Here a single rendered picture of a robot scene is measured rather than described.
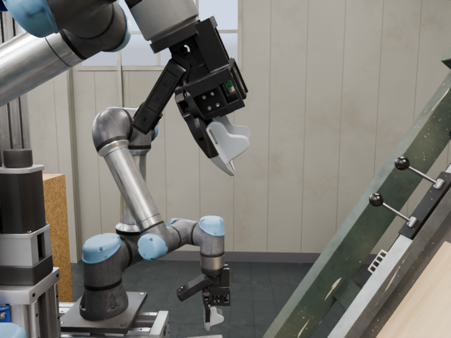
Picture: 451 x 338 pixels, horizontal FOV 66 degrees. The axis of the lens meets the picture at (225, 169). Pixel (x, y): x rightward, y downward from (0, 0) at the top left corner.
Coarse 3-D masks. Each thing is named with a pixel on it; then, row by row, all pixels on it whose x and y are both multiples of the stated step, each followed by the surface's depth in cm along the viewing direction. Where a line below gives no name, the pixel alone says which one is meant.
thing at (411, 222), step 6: (372, 198) 92; (378, 198) 92; (372, 204) 93; (378, 204) 92; (384, 204) 92; (390, 210) 92; (396, 210) 92; (402, 216) 91; (408, 222) 90; (414, 222) 89
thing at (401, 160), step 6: (402, 156) 93; (396, 162) 93; (402, 162) 92; (408, 162) 92; (402, 168) 92; (408, 168) 92; (414, 168) 92; (420, 174) 91; (432, 180) 90; (438, 180) 89; (438, 186) 89
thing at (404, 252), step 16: (448, 192) 88; (448, 208) 88; (432, 224) 88; (400, 240) 92; (416, 240) 88; (400, 256) 88; (416, 256) 89; (384, 272) 90; (400, 272) 89; (368, 288) 91; (384, 288) 89; (352, 304) 93; (368, 304) 89; (352, 320) 90; (368, 320) 89; (336, 336) 91; (352, 336) 89
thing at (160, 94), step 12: (168, 60) 43; (168, 72) 44; (180, 72) 44; (156, 84) 44; (168, 84) 44; (156, 96) 45; (168, 96) 45; (144, 108) 46; (156, 108) 46; (144, 120) 47; (156, 120) 48; (144, 132) 48
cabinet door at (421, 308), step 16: (448, 256) 79; (432, 272) 80; (448, 272) 77; (416, 288) 81; (432, 288) 78; (448, 288) 75; (400, 304) 83; (416, 304) 79; (432, 304) 76; (448, 304) 73; (400, 320) 80; (416, 320) 77; (432, 320) 74; (448, 320) 71; (384, 336) 81; (400, 336) 78; (416, 336) 75; (432, 336) 72; (448, 336) 69
